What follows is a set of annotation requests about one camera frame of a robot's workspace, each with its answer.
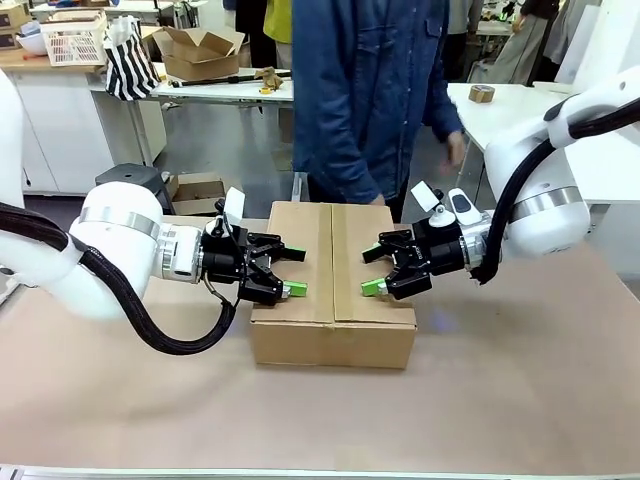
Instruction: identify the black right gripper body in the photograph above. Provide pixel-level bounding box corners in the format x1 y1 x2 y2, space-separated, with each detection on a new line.
412 219 469 280

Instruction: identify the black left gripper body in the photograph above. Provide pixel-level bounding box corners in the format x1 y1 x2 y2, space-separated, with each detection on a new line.
199 225 256 290

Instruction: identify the large brown cardboard box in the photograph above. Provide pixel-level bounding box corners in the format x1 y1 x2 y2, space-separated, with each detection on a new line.
249 200 419 370

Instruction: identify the person's right forearm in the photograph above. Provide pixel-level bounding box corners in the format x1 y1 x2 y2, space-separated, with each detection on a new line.
293 134 387 206

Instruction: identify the person's left forearm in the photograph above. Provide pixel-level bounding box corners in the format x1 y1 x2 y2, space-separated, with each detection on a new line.
424 84 466 144

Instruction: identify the small cardboard box on floor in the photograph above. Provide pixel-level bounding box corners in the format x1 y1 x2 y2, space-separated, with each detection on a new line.
167 172 232 218

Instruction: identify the open cardboard box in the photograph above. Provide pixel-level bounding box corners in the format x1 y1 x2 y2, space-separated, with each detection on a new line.
152 25 246 82

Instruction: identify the cardboard box with label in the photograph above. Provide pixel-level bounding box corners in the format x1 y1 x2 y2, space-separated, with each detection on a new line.
0 0 34 49

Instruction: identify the person's left hand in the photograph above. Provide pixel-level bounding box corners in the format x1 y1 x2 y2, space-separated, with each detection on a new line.
441 129 469 175

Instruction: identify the black round stool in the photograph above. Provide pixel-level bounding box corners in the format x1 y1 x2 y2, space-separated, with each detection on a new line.
94 162 176 217

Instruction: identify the white side table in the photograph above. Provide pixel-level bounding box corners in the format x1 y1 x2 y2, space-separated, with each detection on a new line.
446 82 640 206

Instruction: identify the white table with metal legs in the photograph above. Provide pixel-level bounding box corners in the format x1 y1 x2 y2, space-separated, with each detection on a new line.
149 62 296 174

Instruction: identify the brown paper figure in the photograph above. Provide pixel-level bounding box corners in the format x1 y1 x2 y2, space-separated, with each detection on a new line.
254 65 285 90

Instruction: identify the person in denim jacket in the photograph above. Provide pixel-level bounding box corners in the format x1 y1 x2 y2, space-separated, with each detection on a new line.
291 0 469 224

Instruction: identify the long black rod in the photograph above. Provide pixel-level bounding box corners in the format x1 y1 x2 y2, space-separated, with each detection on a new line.
168 70 295 90

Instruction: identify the wooden top white cabinet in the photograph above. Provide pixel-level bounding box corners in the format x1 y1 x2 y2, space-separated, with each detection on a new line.
0 49 169 196

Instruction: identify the person in grey skirt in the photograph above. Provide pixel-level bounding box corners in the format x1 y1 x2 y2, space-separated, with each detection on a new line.
492 0 566 86

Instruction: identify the black white striped bag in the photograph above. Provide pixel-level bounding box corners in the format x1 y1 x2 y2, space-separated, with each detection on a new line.
103 17 161 101

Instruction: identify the person in yellow vest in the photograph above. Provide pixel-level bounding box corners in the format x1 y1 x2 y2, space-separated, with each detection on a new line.
263 0 295 71

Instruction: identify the white plastic basket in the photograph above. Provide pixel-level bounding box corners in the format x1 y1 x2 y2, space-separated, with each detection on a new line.
39 9 109 67

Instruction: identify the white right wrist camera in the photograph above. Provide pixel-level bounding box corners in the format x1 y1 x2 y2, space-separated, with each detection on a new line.
410 182 447 229

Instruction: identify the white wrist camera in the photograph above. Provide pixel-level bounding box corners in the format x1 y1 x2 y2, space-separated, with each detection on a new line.
410 182 447 229
214 188 246 236

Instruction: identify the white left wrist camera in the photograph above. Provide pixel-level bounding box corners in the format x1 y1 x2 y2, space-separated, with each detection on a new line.
214 188 246 236

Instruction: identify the black right arm cable sleeve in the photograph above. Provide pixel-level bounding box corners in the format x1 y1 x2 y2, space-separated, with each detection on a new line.
469 94 640 287

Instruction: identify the black arm cable sleeve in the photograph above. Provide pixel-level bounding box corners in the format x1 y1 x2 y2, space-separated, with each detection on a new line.
469 94 640 287
0 202 237 356

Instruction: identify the black left arm cable sleeve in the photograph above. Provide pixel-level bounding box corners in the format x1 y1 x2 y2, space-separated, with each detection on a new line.
0 202 237 356

